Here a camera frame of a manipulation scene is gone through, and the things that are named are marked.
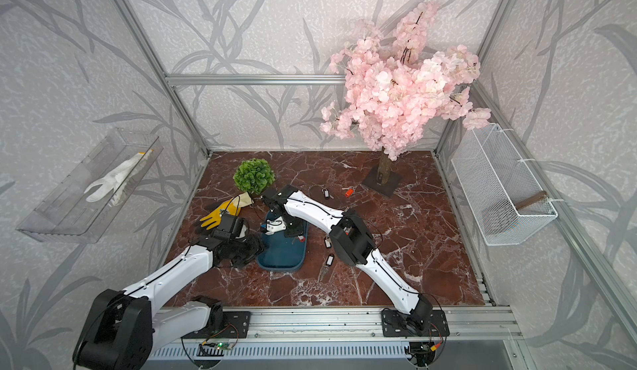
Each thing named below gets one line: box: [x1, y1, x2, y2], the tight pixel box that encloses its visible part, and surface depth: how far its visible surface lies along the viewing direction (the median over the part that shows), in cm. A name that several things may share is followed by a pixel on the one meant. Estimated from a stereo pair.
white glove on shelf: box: [83, 150, 154, 206], surface depth 68 cm
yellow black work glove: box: [199, 191, 255, 231], surface depth 100 cm
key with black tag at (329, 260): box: [319, 253, 336, 282], surface depth 88 cm
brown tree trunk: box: [376, 146, 392, 185], surface depth 104 cm
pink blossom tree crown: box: [319, 0, 492, 161], surface depth 68 cm
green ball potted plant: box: [233, 157, 277, 195], surface depth 98 cm
